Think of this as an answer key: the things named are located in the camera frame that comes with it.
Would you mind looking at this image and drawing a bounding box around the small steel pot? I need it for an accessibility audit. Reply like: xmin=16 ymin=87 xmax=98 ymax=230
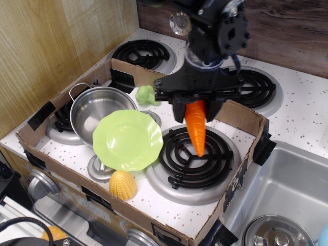
xmin=69 ymin=83 xmax=137 ymax=147

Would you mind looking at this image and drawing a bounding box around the silver front lower knob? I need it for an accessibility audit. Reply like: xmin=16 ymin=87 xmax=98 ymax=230
xmin=126 ymin=228 xmax=153 ymax=246

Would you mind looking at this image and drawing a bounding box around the brown cardboard fence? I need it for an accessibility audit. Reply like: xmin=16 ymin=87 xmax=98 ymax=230
xmin=15 ymin=58 xmax=277 ymax=246

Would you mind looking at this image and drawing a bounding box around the light blue object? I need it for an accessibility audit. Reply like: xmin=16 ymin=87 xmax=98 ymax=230
xmin=317 ymin=226 xmax=328 ymax=246

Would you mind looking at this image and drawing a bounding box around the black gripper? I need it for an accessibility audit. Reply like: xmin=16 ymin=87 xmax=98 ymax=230
xmin=153 ymin=64 xmax=244 ymax=122

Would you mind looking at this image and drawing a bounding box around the black burner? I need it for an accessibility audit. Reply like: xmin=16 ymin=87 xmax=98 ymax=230
xmin=146 ymin=125 xmax=241 ymax=206
xmin=224 ymin=66 xmax=283 ymax=117
xmin=107 ymin=39 xmax=177 ymax=75
xmin=46 ymin=100 xmax=84 ymax=146

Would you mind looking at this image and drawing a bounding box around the silver front left knob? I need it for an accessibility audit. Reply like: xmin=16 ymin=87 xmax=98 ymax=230
xmin=28 ymin=169 xmax=59 ymax=200

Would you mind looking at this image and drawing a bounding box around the back right black burner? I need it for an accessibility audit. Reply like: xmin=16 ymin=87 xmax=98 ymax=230
xmin=224 ymin=66 xmax=283 ymax=117

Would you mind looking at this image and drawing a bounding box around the orange toy piece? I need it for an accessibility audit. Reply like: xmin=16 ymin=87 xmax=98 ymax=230
xmin=41 ymin=225 xmax=67 ymax=241

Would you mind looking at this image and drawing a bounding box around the steel pot lid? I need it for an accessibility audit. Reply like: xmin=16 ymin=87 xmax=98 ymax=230
xmin=241 ymin=215 xmax=315 ymax=245

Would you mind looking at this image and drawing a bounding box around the front left black burner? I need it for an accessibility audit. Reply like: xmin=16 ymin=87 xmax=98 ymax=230
xmin=46 ymin=100 xmax=84 ymax=146

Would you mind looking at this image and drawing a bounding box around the steel sink basin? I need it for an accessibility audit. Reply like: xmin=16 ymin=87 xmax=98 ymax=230
xmin=223 ymin=141 xmax=327 ymax=245

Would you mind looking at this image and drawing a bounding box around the silver oven door handle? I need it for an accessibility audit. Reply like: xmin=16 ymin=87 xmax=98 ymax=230
xmin=33 ymin=196 xmax=127 ymax=245

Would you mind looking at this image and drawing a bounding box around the light green plastic plate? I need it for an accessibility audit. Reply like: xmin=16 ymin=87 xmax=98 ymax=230
xmin=93 ymin=110 xmax=163 ymax=172

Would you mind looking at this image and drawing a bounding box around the orange plastic toy carrot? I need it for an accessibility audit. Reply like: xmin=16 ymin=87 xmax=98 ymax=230
xmin=184 ymin=100 xmax=206 ymax=157

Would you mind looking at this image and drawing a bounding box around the back left black burner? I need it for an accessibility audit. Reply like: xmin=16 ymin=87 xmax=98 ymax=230
xmin=107 ymin=39 xmax=177 ymax=75

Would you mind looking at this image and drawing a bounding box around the yellow toy corn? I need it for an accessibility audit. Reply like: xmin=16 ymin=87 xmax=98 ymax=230
xmin=109 ymin=171 xmax=137 ymax=200

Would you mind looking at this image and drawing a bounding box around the black cable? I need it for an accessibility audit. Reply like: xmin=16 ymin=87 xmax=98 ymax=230
xmin=0 ymin=217 xmax=54 ymax=246

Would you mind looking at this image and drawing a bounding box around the front right black burner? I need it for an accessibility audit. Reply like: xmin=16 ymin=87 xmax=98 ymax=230
xmin=146 ymin=125 xmax=241 ymax=206

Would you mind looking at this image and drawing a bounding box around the green toy broccoli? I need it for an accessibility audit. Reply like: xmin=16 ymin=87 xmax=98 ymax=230
xmin=135 ymin=85 xmax=158 ymax=106

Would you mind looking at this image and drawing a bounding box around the silver centre stove knob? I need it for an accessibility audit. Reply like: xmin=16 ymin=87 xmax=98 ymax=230
xmin=87 ymin=155 xmax=115 ymax=182

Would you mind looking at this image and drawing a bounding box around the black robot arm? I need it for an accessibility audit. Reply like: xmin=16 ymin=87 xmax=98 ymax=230
xmin=153 ymin=1 xmax=250 ymax=122

